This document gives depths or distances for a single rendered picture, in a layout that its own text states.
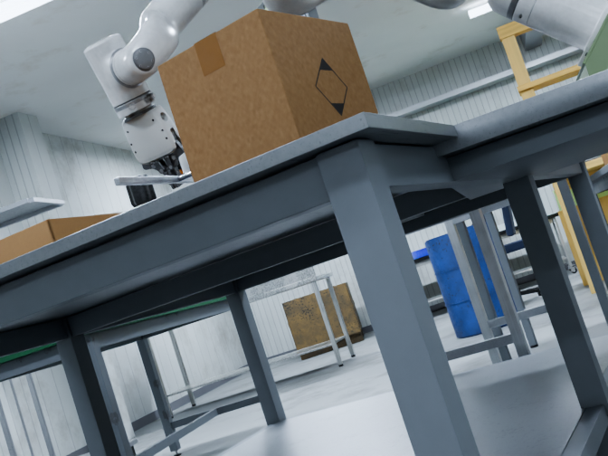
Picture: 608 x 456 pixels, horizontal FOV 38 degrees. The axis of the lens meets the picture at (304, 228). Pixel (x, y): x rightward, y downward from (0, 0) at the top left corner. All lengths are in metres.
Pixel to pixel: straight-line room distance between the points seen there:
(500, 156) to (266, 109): 0.39
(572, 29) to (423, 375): 1.14
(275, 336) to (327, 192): 10.03
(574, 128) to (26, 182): 6.31
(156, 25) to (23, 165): 5.72
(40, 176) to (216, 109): 5.97
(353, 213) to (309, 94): 0.47
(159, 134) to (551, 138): 0.80
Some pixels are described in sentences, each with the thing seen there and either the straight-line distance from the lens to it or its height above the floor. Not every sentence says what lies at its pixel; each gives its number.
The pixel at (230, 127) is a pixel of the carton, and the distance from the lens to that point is 1.51.
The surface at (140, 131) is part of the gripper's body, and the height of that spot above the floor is 1.07.
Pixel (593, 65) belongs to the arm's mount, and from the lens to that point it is 1.95.
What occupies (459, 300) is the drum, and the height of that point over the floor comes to 0.27.
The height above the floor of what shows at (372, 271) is 0.65.
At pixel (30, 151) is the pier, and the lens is 7.48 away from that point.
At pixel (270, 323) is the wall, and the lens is 11.11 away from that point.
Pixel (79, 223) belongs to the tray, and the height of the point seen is 0.86.
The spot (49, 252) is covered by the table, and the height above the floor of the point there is 0.82.
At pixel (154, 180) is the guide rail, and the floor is 0.95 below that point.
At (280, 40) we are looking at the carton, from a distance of 1.49.
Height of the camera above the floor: 0.64
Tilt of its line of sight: 4 degrees up
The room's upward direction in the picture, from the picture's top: 18 degrees counter-clockwise
